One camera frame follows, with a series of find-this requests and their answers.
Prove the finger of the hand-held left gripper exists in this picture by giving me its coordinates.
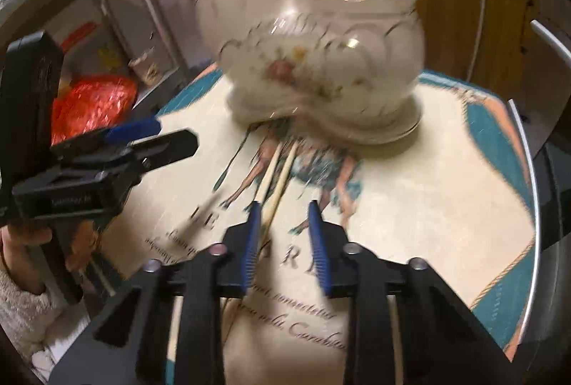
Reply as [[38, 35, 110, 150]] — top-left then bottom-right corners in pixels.
[[104, 118, 162, 144], [120, 129, 199, 186]]

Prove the glass cup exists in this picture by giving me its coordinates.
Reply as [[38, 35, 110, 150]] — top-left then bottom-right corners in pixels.
[[128, 54, 158, 83]]

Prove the person's left hand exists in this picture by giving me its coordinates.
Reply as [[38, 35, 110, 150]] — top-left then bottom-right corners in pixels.
[[0, 225, 54, 293]]

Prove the wooden chopstick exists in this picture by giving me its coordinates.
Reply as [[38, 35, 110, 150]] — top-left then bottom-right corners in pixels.
[[221, 143, 299, 325], [89, 260, 117, 296], [255, 141, 285, 209]]

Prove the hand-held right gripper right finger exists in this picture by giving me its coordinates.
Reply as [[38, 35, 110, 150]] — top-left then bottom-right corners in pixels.
[[308, 200, 524, 385]]

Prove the printed table mat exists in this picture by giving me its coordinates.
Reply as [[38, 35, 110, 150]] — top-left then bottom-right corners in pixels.
[[91, 66, 537, 385]]

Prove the person's left forearm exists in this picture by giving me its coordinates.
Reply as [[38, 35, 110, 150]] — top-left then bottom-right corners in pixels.
[[0, 264, 95, 369]]

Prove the red plastic bag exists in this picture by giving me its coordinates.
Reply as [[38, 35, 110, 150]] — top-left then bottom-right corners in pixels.
[[50, 74, 140, 145]]

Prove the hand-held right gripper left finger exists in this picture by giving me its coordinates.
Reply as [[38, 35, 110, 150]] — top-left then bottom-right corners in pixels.
[[47, 201, 264, 385]]

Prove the white floral ceramic pot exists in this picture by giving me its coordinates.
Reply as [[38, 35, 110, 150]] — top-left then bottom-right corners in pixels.
[[221, 0, 424, 145], [184, 0, 299, 71]]

